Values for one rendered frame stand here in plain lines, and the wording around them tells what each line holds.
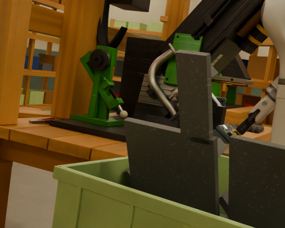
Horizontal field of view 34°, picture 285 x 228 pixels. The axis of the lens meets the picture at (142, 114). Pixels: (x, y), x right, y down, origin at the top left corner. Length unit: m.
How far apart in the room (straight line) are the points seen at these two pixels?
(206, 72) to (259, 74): 4.81
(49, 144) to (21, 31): 0.37
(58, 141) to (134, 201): 0.77
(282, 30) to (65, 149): 0.65
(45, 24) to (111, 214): 1.19
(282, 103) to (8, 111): 0.80
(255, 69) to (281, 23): 4.29
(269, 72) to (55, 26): 3.61
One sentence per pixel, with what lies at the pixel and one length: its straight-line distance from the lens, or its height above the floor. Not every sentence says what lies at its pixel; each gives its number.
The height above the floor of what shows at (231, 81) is 1.11.
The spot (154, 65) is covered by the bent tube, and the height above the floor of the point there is 1.13.
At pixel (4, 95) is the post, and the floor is 0.97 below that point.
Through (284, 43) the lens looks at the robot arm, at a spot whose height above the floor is 1.22.
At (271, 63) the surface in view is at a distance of 5.12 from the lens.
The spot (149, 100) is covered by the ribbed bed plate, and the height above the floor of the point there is 0.99.
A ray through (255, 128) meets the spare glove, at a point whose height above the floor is 0.92.
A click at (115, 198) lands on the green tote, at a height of 0.94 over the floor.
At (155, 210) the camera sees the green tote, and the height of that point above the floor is 0.95.
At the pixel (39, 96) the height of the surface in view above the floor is 0.40.
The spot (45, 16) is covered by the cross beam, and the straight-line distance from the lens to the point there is 1.72.
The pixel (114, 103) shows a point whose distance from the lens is 1.62.
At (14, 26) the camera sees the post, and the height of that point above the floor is 1.18.
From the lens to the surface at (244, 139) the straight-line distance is 0.62.
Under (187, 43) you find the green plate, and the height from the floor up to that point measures 1.23.
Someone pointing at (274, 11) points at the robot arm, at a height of 1.29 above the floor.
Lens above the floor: 1.11
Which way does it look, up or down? 5 degrees down
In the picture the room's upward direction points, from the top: 8 degrees clockwise
